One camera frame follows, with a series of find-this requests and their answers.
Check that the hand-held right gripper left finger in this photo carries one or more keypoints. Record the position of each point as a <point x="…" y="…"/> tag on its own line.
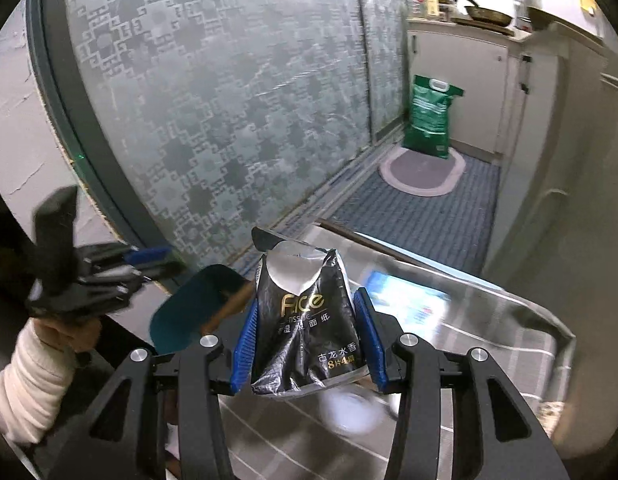
<point x="245" y="355"/>

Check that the person's left forearm white sleeve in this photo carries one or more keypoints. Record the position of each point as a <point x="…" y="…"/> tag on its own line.
<point x="24" y="385"/>

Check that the small dark jar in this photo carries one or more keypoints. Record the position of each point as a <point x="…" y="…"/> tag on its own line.
<point x="446" y="7"/>

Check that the dark teal plastic bin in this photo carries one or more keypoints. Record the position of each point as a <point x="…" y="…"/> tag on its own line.
<point x="189" y="305"/>

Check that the white single-door kitchen cabinet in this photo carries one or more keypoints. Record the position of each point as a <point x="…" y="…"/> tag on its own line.
<point x="459" y="85"/>

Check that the grey striped floor rug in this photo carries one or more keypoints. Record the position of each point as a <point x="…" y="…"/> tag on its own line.
<point x="439" y="230"/>

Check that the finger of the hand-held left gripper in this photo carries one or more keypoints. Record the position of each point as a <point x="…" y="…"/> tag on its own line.
<point x="149" y="274"/>
<point x="144" y="255"/>

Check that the oval grey pink mat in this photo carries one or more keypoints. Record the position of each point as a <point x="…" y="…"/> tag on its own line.
<point x="421" y="172"/>

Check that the black tissue packet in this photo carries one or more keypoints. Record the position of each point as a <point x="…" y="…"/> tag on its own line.
<point x="304" y="330"/>

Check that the grey checked tablecloth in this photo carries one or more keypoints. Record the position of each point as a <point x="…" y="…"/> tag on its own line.
<point x="489" y="340"/>

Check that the white double-door kitchen cabinet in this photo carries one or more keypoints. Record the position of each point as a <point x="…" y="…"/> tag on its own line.
<point x="539" y="90"/>

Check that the yellow label oil bottle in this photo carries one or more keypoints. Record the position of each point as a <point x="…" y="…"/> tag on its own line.
<point x="433" y="2"/>

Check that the green rice bag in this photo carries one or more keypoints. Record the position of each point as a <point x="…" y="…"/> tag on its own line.
<point x="431" y="115"/>

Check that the blue silver foil packet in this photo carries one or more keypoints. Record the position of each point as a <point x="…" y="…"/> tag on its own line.
<point x="409" y="302"/>

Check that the patterned frosted glass sliding door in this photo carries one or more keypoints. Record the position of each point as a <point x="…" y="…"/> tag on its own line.
<point x="214" y="110"/>

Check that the white tissue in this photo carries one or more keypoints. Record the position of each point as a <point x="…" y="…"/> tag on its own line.
<point x="354" y="412"/>

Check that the person's left hand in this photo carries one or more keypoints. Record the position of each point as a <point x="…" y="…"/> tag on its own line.
<point x="69" y="335"/>

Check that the metal frying pan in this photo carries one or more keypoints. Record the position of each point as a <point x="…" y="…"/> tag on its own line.
<point x="489" y="12"/>

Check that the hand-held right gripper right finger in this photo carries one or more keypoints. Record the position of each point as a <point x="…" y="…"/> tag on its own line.
<point x="370" y="345"/>

